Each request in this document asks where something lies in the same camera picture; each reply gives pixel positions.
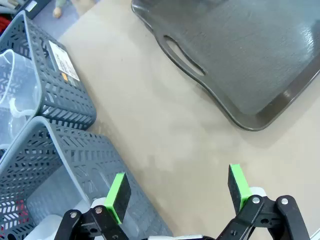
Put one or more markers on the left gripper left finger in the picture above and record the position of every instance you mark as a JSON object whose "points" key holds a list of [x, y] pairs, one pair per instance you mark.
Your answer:
{"points": [[117, 197]]}

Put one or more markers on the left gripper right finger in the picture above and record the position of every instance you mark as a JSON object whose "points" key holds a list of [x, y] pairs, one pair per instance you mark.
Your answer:
{"points": [[237, 190]]}

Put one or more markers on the clear plastic measuring cup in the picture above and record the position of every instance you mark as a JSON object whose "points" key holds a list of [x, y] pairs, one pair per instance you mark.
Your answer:
{"points": [[25, 82], [10, 130]]}

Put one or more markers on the gray perforated plastic basket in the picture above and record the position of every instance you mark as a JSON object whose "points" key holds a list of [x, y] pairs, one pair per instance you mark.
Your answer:
{"points": [[100, 155]]}

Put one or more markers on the gray basket with label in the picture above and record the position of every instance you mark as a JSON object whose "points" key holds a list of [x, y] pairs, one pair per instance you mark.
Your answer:
{"points": [[65, 100]]}

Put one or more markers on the dark brown serving tray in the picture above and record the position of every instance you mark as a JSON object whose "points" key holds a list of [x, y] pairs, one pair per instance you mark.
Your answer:
{"points": [[237, 50]]}

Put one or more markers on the white label sticker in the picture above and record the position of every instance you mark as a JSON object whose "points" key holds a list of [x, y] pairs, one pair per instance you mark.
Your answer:
{"points": [[64, 62]]}

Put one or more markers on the doll figure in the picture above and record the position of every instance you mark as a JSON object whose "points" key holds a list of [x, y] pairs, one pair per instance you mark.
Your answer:
{"points": [[58, 8]]}

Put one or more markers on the black storage bin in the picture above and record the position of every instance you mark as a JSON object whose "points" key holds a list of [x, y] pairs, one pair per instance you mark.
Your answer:
{"points": [[37, 8]]}

